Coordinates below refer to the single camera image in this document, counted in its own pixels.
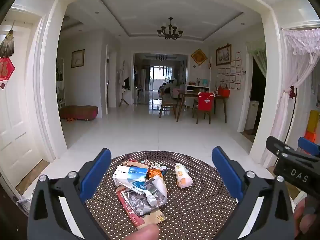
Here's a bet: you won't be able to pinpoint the hanging tassel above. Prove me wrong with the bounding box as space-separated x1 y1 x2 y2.
0 21 15 58

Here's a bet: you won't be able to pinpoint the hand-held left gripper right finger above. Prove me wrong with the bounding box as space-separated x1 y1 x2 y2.
212 146 295 240

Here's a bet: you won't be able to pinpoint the coat rack with clothes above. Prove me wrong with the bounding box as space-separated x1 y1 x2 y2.
119 61 131 107

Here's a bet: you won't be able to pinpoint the gold diamond wall decoration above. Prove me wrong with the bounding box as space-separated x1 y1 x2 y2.
190 49 208 67

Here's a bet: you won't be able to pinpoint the white shelf cabinet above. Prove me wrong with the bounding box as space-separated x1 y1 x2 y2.
186 84 210 93

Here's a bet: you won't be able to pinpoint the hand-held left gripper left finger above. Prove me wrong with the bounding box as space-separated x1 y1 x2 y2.
27 148 112 240

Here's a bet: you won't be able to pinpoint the pink lace curtain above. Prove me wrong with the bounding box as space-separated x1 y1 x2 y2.
262 28 320 168

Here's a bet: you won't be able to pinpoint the white door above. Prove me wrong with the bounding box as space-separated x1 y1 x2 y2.
0 25 43 188

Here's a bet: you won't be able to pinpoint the black chandelier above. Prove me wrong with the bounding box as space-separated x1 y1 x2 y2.
157 17 184 40

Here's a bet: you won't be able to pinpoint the paper scraps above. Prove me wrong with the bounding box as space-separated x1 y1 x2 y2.
145 159 171 176

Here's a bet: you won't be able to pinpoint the blue and white packet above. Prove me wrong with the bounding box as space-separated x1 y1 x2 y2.
124 179 151 196

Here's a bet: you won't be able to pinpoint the black and white printed paper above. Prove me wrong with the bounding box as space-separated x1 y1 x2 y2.
124 190 155 217

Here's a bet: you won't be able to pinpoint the large framed picture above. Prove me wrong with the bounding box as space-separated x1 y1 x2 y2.
216 44 232 66

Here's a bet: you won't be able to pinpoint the person's right hand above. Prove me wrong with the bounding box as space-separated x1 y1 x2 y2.
293 197 320 239

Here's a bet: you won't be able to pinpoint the brown cardboard box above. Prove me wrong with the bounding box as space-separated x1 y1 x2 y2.
122 160 150 171

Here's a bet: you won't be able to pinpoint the brown polka-dot tablecloth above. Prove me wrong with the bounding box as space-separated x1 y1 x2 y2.
85 151 238 240

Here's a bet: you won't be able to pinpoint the red diamond door decoration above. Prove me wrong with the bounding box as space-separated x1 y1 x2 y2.
0 57 16 90

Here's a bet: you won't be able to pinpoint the small white bottle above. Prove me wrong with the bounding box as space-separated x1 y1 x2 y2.
146 190 157 207

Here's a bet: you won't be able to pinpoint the clear plastic wrapper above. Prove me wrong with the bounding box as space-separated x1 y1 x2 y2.
146 175 168 208

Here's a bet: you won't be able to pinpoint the orange foil wrapper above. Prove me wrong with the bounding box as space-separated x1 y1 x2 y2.
147 167 162 179

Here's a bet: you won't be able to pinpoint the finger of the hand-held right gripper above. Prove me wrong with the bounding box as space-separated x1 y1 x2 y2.
265 136 313 162
297 137 320 157

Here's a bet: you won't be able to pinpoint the white appliance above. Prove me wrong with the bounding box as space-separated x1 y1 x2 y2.
244 100 259 130

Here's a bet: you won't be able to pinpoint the wooden chair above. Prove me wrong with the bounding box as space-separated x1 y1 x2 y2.
159 87 178 119
192 97 213 125

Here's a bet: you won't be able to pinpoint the yellow box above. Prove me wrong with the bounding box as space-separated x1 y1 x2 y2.
307 110 320 133

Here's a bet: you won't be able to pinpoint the green curtain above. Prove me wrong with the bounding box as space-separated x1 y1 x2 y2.
246 42 267 77

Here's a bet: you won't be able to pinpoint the brown cardboard piece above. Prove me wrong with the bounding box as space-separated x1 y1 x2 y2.
144 209 167 227

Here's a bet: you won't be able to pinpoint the red basket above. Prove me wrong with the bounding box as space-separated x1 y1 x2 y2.
218 84 230 98

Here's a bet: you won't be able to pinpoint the wooden dining table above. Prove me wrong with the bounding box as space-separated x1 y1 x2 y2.
178 91 228 123

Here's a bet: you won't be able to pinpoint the small framed picture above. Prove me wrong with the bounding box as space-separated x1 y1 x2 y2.
71 49 85 68

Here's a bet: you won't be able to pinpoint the white and blue medicine box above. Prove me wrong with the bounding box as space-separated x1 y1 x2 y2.
112 165 148 188

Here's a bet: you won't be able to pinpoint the sofa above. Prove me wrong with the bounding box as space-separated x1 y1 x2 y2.
162 80 186 98

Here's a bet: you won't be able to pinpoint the person's left hand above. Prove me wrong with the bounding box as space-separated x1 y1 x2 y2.
130 224 160 240

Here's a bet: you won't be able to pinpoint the wall of paper certificates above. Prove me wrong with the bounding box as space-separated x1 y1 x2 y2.
217 52 242 90

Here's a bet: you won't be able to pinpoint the white and orange snack packet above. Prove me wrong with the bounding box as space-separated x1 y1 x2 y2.
174 162 192 188

